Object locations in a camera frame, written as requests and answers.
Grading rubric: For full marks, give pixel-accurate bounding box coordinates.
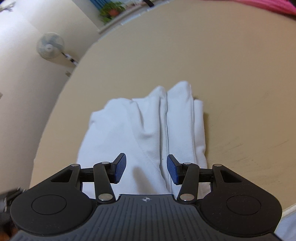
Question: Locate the white small garment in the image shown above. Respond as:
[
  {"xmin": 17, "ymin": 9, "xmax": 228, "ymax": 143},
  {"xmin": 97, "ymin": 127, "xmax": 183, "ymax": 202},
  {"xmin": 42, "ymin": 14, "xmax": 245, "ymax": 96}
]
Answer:
[{"xmin": 77, "ymin": 80, "xmax": 212, "ymax": 200}]

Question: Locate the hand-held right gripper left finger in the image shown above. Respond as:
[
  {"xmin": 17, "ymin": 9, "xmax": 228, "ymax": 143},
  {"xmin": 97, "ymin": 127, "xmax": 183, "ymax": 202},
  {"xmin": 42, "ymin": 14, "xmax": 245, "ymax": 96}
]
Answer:
[{"xmin": 49, "ymin": 152, "xmax": 127, "ymax": 205}]

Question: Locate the potted green plant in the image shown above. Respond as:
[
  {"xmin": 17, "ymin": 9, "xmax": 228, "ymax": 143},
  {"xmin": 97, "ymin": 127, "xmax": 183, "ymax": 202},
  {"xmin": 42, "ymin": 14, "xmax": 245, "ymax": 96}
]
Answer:
[{"xmin": 99, "ymin": 2, "xmax": 127, "ymax": 25}]

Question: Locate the white wall fan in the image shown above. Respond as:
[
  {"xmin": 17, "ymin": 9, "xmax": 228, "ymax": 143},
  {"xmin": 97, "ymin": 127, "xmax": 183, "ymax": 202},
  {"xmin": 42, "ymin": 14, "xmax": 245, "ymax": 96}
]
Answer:
[{"xmin": 36, "ymin": 32, "xmax": 79, "ymax": 67}]

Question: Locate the blue curtain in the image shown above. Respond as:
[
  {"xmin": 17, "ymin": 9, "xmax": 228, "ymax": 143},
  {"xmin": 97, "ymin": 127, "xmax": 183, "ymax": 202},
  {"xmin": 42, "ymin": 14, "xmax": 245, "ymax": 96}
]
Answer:
[{"xmin": 91, "ymin": 0, "xmax": 121, "ymax": 10}]

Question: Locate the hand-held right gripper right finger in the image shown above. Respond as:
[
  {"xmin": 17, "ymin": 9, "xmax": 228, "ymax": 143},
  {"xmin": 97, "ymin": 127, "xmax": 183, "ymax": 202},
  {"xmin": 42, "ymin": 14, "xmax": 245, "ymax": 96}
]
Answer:
[{"xmin": 166, "ymin": 154, "xmax": 243, "ymax": 204}]

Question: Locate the pink cloth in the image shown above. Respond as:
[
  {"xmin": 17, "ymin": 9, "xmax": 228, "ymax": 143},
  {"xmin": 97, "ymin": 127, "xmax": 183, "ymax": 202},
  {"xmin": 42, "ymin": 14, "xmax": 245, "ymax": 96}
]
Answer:
[{"xmin": 203, "ymin": 0, "xmax": 296, "ymax": 17}]

